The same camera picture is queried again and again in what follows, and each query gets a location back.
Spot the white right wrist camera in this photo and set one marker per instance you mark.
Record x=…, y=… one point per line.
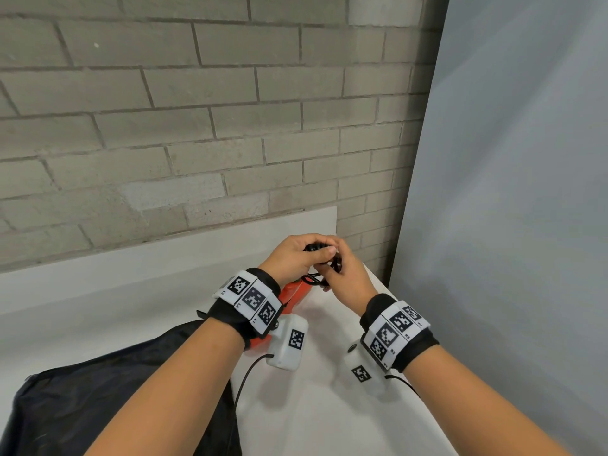
x=363, y=372

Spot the light grey partition board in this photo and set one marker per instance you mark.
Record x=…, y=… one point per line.
x=513, y=208

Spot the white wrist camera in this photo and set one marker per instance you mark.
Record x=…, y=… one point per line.
x=363, y=372
x=290, y=339

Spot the red hair dryer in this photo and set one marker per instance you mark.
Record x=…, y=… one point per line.
x=294, y=296

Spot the black fabric drawstring bag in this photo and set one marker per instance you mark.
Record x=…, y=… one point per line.
x=62, y=413

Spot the right wristband with marker tiles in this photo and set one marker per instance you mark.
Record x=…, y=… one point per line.
x=399, y=330

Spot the left wristband with marker tiles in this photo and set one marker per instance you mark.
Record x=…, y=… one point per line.
x=249, y=303

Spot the person's left forearm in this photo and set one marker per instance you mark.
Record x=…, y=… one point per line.
x=166, y=394

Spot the person's left hand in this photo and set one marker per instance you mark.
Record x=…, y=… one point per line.
x=292, y=261

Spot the wristband with marker tiles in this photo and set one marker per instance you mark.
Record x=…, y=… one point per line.
x=399, y=330
x=249, y=303

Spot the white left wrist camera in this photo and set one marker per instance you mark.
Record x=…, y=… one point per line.
x=290, y=339

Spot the person's right hand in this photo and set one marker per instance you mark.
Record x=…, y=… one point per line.
x=351, y=284

